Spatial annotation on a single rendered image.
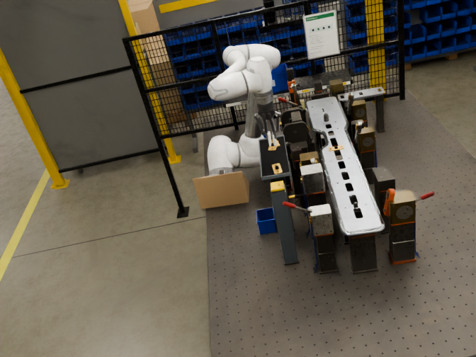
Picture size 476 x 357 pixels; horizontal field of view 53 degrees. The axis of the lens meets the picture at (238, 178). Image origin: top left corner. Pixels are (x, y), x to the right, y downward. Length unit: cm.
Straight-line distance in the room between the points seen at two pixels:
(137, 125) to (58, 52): 96
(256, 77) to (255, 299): 102
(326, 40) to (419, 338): 213
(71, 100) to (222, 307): 303
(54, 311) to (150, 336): 85
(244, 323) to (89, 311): 168
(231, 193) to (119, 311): 124
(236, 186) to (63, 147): 263
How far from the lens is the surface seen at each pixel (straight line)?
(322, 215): 215
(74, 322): 367
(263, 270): 245
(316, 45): 352
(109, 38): 458
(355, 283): 233
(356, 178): 244
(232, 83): 215
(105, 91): 475
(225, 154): 291
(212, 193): 288
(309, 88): 338
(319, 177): 234
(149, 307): 350
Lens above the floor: 240
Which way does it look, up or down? 33 degrees down
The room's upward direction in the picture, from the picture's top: 14 degrees counter-clockwise
